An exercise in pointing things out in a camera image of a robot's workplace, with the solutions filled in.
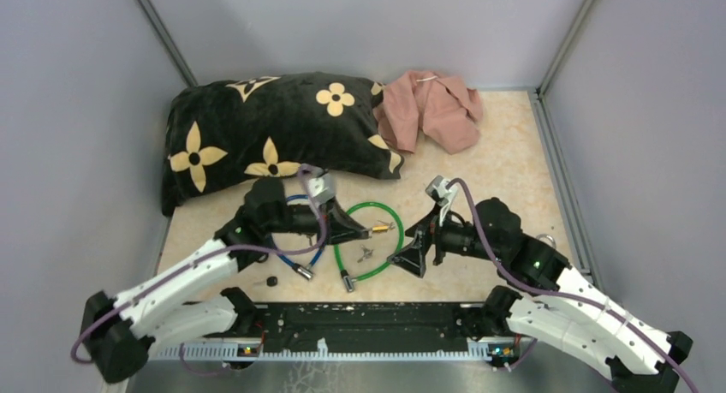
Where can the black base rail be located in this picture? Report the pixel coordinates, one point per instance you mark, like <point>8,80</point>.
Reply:
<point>376,328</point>

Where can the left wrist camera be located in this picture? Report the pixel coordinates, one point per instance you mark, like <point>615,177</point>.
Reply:
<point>321,188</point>

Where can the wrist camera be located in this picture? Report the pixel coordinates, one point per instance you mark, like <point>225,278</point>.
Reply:
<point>321,188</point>
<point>441,193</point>

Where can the large brass padlock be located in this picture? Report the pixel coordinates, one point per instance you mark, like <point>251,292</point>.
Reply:
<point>548,238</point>

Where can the green lock keys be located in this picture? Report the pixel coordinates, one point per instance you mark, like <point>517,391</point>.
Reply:
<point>366,254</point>

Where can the black padlock key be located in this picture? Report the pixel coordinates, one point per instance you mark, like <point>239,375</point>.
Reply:
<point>270,282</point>

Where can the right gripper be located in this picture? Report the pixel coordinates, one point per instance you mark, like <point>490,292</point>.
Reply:
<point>412,257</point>

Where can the black floral pillow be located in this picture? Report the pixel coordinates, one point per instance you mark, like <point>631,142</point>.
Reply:
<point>223,133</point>

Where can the small brass padlock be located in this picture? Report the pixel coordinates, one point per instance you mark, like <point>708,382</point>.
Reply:
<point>382,228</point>

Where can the pink cloth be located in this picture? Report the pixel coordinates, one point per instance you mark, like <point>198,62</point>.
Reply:
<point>439,106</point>

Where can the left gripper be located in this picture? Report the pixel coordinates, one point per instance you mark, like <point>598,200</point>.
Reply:
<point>340,226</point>

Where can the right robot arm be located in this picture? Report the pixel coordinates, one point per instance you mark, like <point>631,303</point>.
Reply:
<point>549,300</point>

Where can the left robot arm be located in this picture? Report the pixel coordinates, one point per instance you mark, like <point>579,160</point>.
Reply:
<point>121,332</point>

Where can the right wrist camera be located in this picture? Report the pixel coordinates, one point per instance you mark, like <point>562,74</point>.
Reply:
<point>441,193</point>

